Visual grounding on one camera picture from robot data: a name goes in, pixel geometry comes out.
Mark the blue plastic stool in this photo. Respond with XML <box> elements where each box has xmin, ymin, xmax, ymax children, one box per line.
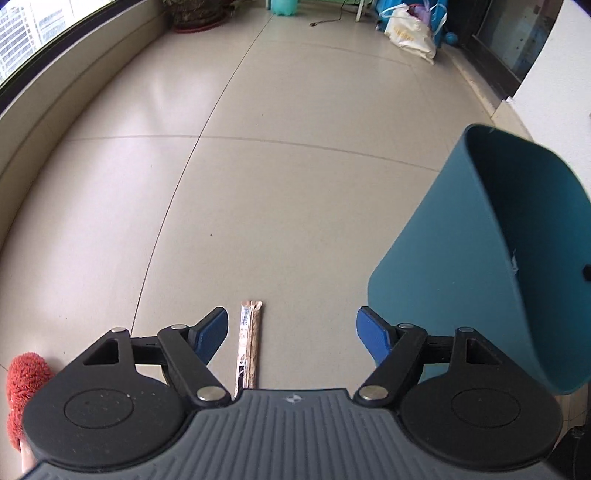
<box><xmin>374</xmin><ymin>0</ymin><xmax>447</xmax><ymax>47</ymax></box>

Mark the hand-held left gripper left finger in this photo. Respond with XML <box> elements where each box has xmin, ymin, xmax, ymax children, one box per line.
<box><xmin>83</xmin><ymin>307</ymin><xmax>230</xmax><ymax>407</ymax></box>

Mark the red fluffy slipper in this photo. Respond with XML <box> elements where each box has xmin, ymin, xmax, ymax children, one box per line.
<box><xmin>6</xmin><ymin>352</ymin><xmax>55</xmax><ymax>456</ymax></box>

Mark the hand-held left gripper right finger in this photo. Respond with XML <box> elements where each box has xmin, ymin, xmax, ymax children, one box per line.
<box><xmin>353</xmin><ymin>305</ymin><xmax>504</xmax><ymax>407</ymax></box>

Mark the black window frame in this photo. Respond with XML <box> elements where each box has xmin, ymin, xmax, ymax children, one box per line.
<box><xmin>0</xmin><ymin>0</ymin><xmax>158</xmax><ymax>108</ymax></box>

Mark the chopsticks packet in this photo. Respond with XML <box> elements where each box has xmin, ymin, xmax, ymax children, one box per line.
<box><xmin>233</xmin><ymin>300</ymin><xmax>265</xmax><ymax>400</ymax></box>

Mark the teal plastic trash bin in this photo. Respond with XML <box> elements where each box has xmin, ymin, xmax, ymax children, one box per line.
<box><xmin>368</xmin><ymin>124</ymin><xmax>591</xmax><ymax>396</ymax></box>

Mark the white shopping bag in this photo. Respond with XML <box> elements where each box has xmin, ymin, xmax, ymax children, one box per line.
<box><xmin>384</xmin><ymin>4</ymin><xmax>437</xmax><ymax>66</ymax></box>

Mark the dark sliding door frame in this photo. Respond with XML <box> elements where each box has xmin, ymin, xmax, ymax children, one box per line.
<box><xmin>454</xmin><ymin>0</ymin><xmax>565</xmax><ymax>100</ymax></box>

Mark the brown plant pot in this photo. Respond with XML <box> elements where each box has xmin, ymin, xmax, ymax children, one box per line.
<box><xmin>163</xmin><ymin>0</ymin><xmax>230</xmax><ymax>33</ymax></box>

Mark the black power cable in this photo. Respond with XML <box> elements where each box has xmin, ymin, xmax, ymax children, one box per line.
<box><xmin>310</xmin><ymin>0</ymin><xmax>348</xmax><ymax>27</ymax></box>

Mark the teal spray bottle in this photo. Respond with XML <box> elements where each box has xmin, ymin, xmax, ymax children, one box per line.
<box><xmin>270</xmin><ymin>0</ymin><xmax>304</xmax><ymax>17</ymax></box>

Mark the person's dark clothing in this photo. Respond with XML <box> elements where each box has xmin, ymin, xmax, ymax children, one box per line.
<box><xmin>551</xmin><ymin>424</ymin><xmax>591</xmax><ymax>480</ymax></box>

